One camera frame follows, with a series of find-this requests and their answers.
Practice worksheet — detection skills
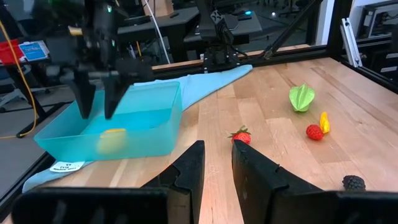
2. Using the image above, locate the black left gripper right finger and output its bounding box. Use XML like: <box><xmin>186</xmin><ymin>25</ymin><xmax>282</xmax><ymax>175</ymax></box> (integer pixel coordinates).
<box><xmin>231</xmin><ymin>139</ymin><xmax>340</xmax><ymax>224</ymax></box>

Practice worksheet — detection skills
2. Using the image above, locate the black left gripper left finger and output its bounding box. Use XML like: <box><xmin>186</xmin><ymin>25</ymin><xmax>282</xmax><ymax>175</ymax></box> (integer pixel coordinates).
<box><xmin>141</xmin><ymin>139</ymin><xmax>206</xmax><ymax>224</ymax></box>

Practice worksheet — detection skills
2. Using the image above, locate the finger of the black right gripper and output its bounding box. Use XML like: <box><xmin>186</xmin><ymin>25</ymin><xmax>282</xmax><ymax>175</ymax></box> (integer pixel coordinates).
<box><xmin>67</xmin><ymin>70</ymin><xmax>97</xmax><ymax>120</ymax></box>
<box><xmin>103</xmin><ymin>72</ymin><xmax>132</xmax><ymax>120</ymax></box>

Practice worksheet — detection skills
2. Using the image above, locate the yellow toy lemon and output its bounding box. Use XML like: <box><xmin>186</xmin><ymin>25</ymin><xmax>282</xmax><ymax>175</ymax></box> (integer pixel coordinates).
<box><xmin>96</xmin><ymin>128</ymin><xmax>128</xmax><ymax>155</ymax></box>

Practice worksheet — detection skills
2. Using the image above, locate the small leafy toy strawberry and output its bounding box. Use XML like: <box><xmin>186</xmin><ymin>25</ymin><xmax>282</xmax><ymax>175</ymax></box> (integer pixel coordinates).
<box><xmin>228</xmin><ymin>125</ymin><xmax>252</xmax><ymax>146</ymax></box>

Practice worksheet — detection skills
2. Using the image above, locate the red toy raspberry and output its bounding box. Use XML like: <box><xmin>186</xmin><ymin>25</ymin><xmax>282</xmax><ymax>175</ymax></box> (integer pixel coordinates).
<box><xmin>305</xmin><ymin>124</ymin><xmax>325</xmax><ymax>141</ymax></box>

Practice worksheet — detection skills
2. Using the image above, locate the yellow toy corn cob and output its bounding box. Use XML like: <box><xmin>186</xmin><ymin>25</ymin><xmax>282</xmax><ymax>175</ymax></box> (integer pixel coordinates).
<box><xmin>319</xmin><ymin>111</ymin><xmax>331</xmax><ymax>134</ymax></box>

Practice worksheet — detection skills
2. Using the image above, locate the green toy leafy vegetable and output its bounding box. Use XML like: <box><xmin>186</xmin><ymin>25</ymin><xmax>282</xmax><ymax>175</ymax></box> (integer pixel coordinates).
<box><xmin>289</xmin><ymin>83</ymin><xmax>316</xmax><ymax>113</ymax></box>

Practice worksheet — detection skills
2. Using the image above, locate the teal translucent tupperware container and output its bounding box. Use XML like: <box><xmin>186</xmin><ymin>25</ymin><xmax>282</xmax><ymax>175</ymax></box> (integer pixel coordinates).
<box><xmin>33</xmin><ymin>81</ymin><xmax>183</xmax><ymax>162</ymax></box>

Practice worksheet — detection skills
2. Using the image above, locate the blue and white box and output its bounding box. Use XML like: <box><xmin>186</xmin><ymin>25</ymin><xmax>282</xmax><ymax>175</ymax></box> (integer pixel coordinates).
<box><xmin>18</xmin><ymin>40</ymin><xmax>50</xmax><ymax>62</ymax></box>

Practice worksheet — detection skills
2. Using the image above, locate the black desk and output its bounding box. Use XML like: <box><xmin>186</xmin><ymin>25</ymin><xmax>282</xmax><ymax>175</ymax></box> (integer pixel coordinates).
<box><xmin>118</xmin><ymin>7</ymin><xmax>200</xmax><ymax>63</ymax></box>
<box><xmin>0</xmin><ymin>58</ymin><xmax>72</xmax><ymax>139</ymax></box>

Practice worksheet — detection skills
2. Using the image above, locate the cardboard box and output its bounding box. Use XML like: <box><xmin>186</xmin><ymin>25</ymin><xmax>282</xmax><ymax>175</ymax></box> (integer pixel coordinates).
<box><xmin>141</xmin><ymin>0</ymin><xmax>174</xmax><ymax>18</ymax></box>

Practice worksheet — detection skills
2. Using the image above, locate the grey office chair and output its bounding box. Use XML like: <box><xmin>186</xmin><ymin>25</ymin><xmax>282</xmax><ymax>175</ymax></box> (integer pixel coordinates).
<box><xmin>0</xmin><ymin>65</ymin><xmax>52</xmax><ymax>113</ymax></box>

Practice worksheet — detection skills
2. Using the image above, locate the white cloth label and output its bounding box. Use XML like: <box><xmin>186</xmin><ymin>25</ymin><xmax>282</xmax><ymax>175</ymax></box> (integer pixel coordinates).
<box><xmin>49</xmin><ymin>161</ymin><xmax>86</xmax><ymax>173</ymax></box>

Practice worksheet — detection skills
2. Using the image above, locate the red plastic bin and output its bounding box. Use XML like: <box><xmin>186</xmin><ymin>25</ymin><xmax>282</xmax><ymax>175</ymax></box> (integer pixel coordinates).
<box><xmin>0</xmin><ymin>39</ymin><xmax>25</xmax><ymax>65</ymax></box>

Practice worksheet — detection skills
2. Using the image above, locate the black toy blackberry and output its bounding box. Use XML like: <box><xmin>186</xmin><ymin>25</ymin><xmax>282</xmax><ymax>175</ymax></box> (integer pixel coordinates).
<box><xmin>342</xmin><ymin>175</ymin><xmax>367</xmax><ymax>192</ymax></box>

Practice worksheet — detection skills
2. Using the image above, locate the light blue cloth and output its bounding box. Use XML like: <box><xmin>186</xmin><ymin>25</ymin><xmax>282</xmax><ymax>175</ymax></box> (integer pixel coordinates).
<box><xmin>21</xmin><ymin>64</ymin><xmax>253</xmax><ymax>194</ymax></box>

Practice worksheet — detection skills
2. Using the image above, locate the grey storage rack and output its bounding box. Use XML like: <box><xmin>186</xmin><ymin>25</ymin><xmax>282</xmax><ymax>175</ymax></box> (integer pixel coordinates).
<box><xmin>354</xmin><ymin>0</ymin><xmax>398</xmax><ymax>85</ymax></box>

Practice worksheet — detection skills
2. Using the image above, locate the white cable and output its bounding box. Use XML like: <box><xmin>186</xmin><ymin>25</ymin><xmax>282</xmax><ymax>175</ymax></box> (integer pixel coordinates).
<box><xmin>143</xmin><ymin>0</ymin><xmax>171</xmax><ymax>65</ymax></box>

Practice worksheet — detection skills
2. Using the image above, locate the yellow cable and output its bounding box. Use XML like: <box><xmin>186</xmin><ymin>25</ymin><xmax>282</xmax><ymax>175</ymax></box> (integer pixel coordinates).
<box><xmin>0</xmin><ymin>20</ymin><xmax>38</xmax><ymax>140</ymax></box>

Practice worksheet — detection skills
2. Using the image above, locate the silver aluminium bracket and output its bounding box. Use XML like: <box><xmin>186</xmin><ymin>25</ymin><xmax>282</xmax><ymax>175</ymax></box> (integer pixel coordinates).
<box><xmin>340</xmin><ymin>17</ymin><xmax>363</xmax><ymax>68</ymax></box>

